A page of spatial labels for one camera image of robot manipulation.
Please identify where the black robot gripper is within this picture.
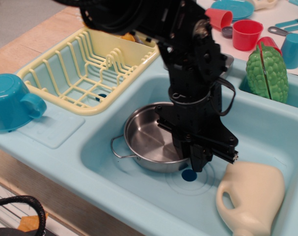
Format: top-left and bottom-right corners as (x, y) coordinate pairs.
(155, 90), (238, 172)

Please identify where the small stainless steel pot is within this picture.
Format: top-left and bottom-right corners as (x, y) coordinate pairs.
(110, 102), (190, 173)

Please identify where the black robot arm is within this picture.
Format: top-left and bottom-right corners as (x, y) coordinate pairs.
(63, 0), (238, 172)

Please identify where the light blue toy sink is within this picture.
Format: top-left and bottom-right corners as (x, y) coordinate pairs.
(0, 58), (298, 236)

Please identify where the yellow dish drying rack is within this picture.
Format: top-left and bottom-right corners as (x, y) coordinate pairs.
(17, 28), (160, 116)

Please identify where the cream plastic detergent bottle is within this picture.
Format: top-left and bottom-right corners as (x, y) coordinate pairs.
(216, 161), (285, 236)

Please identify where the grey toy faucet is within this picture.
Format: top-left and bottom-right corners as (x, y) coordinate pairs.
(220, 54), (235, 79)

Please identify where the green toy bitter melon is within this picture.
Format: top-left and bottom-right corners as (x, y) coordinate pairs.
(246, 43), (289, 103)

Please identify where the grey plastic spoon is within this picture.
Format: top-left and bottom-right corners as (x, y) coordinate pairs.
(133, 35), (145, 45)

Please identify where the small grey lid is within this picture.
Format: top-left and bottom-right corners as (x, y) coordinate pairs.
(221, 26), (233, 38)

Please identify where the red upright cup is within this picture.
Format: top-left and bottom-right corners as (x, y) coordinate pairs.
(232, 19), (264, 51)

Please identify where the red cup behind melon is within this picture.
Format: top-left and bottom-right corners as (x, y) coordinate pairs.
(257, 36), (282, 55)

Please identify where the red cup lying down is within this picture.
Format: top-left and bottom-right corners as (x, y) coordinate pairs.
(205, 8), (233, 30)

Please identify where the blue plastic cup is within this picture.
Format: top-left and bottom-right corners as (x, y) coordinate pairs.
(281, 33), (298, 69)

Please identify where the grey measuring spoon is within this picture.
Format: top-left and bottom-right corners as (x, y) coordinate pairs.
(268, 26), (290, 36)

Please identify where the blue plastic plate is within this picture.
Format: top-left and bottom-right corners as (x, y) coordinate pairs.
(211, 0), (255, 21)

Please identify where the cream toy teapot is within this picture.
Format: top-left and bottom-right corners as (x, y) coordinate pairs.
(250, 0), (278, 10)

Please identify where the blue plastic spatula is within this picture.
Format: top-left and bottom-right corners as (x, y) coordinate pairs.
(275, 18), (298, 32)

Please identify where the yellow tape piece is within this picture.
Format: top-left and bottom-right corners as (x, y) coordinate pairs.
(17, 215), (40, 232)

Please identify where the blue plastic mug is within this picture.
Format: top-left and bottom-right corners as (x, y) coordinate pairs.
(0, 73), (47, 132)

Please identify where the black braided cable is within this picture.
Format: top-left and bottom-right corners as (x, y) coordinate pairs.
(0, 195), (46, 236)

